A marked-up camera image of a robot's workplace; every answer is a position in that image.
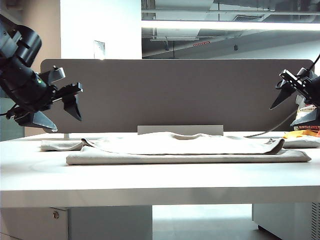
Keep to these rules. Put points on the white cabinet with vent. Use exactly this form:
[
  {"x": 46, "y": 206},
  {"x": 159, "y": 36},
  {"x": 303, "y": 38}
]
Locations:
[{"x": 282, "y": 220}]

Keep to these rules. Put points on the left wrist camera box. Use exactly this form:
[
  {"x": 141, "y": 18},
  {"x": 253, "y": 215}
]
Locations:
[{"x": 57, "y": 74}]

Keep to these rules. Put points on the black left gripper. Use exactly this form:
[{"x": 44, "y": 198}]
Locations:
[{"x": 47, "y": 100}]

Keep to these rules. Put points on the silver wall plate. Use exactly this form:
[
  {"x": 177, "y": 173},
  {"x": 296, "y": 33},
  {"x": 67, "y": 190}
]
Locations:
[{"x": 99, "y": 49}]

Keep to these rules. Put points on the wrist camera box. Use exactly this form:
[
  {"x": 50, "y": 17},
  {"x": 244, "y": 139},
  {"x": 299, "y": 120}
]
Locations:
[
  {"x": 57, "y": 74},
  {"x": 303, "y": 72}
]

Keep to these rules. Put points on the brown fabric desk divider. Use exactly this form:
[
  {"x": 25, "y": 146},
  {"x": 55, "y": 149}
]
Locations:
[{"x": 175, "y": 95}]

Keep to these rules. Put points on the beige T-shirt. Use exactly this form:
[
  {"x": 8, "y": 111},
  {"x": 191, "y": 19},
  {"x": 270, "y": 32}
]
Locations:
[{"x": 175, "y": 150}]

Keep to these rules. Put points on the white drawer cabinet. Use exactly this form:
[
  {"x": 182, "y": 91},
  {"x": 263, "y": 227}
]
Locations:
[{"x": 100, "y": 225}]

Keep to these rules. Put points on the dark glass door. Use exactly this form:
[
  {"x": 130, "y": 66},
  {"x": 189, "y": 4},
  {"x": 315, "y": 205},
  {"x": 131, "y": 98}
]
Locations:
[{"x": 12, "y": 133}]

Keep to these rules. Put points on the long ceiling light strip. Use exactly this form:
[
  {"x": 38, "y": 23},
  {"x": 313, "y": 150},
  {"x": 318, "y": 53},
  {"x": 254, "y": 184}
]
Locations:
[{"x": 225, "y": 24}]

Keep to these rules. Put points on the printed plastic snack bag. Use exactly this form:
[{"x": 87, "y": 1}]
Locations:
[{"x": 306, "y": 128}]

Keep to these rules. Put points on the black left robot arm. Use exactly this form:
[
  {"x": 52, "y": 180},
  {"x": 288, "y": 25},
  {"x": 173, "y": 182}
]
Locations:
[{"x": 20, "y": 75}]

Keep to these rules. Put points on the red ceiling sign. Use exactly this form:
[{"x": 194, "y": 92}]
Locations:
[{"x": 201, "y": 43}]

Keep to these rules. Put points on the yellow plastic bag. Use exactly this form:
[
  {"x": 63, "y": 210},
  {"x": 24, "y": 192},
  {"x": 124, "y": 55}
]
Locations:
[{"x": 295, "y": 135}]

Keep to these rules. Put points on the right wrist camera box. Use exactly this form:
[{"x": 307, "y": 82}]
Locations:
[{"x": 303, "y": 72}]

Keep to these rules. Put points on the grey divider bracket plate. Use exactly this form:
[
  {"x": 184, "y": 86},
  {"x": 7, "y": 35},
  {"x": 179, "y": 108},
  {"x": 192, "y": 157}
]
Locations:
[{"x": 152, "y": 129}]

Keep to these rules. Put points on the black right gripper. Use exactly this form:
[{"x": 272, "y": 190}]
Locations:
[{"x": 313, "y": 90}]

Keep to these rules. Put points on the round silver drawer lock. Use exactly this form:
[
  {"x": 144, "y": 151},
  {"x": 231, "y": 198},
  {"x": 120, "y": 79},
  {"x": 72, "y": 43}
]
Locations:
[{"x": 55, "y": 214}]

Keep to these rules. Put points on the ceiling air vent grille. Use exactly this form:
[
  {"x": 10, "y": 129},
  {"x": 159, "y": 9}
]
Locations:
[{"x": 248, "y": 17}]

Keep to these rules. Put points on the white divider support post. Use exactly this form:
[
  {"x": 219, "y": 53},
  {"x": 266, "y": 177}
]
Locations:
[{"x": 66, "y": 136}]

